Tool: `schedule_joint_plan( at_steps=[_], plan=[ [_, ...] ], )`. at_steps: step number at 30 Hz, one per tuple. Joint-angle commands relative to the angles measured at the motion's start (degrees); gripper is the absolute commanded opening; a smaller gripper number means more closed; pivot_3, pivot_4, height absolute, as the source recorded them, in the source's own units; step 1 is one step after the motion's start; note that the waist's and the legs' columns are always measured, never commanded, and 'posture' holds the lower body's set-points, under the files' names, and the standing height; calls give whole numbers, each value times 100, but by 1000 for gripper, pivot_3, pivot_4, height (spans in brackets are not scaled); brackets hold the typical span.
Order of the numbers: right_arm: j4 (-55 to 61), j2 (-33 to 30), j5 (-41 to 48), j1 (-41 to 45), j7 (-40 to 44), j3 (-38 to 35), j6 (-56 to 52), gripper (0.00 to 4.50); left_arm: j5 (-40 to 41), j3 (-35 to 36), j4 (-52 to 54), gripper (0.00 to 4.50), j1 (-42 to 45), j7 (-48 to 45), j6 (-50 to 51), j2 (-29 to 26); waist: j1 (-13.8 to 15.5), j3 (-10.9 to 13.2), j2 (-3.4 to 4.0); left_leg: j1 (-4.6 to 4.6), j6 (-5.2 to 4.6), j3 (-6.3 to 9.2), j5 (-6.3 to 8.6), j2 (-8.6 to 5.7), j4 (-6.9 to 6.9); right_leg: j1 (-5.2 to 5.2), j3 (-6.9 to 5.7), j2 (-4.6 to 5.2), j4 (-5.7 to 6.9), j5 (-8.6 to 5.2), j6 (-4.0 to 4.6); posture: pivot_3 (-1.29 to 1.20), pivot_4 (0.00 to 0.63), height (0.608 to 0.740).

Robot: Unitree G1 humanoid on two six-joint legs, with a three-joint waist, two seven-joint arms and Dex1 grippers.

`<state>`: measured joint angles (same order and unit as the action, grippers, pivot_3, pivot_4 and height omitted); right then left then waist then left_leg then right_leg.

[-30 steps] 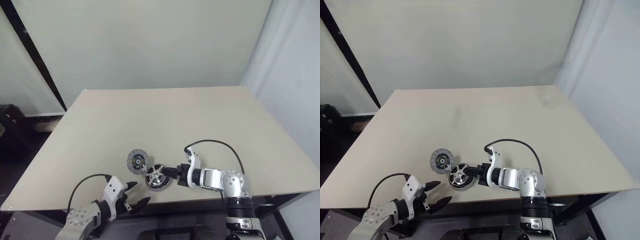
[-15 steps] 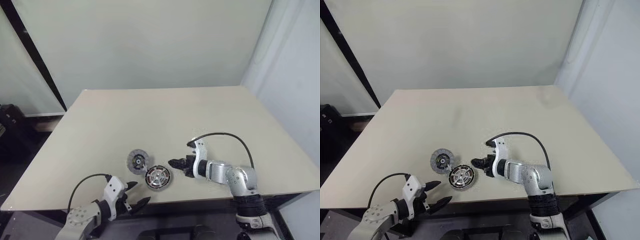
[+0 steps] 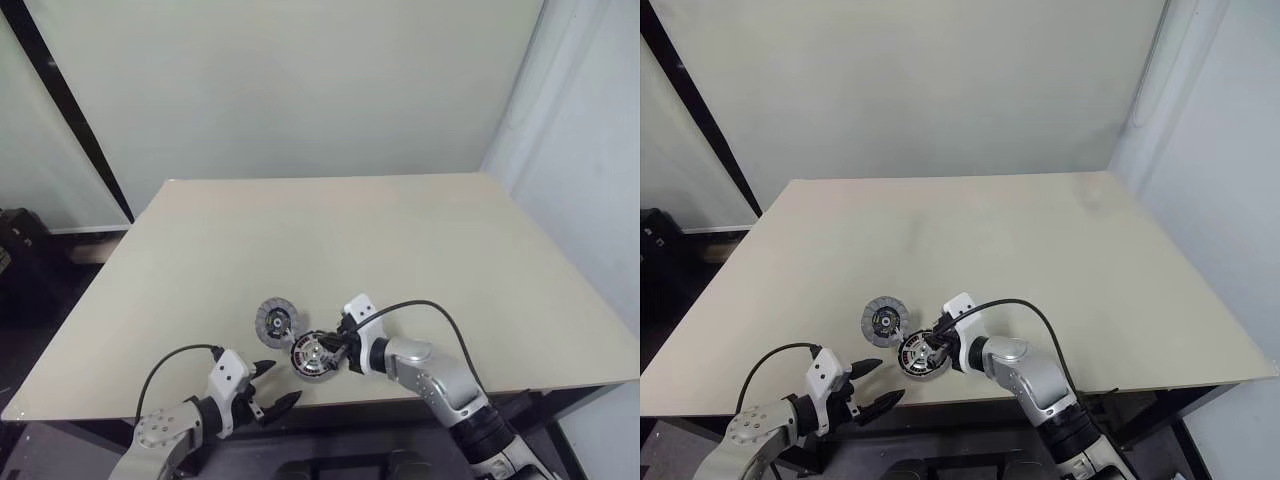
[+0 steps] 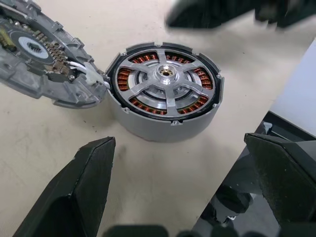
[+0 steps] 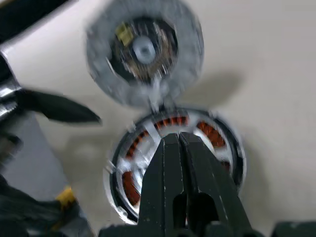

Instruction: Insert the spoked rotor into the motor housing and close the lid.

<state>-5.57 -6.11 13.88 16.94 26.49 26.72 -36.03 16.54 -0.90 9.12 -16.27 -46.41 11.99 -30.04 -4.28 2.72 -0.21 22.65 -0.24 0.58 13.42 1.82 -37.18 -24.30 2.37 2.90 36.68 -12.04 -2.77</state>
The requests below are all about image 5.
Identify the motor cover with circuit board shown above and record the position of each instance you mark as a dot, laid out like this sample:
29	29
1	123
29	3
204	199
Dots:
144	49

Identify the motor base with copper windings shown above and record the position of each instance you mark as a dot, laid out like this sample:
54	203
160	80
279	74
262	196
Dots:
209	133

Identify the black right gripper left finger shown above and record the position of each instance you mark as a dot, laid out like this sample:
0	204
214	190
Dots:
163	177

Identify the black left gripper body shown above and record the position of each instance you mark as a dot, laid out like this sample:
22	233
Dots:
6	101

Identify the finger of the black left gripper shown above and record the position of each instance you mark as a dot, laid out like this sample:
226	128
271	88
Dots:
22	14
61	109

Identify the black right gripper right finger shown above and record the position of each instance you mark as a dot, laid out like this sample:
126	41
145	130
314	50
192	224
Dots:
209	180

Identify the silver spoked rotor ring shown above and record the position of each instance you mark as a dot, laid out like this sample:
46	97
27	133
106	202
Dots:
151	138

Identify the yellow plug connector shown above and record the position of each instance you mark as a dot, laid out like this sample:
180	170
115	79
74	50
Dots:
65	195

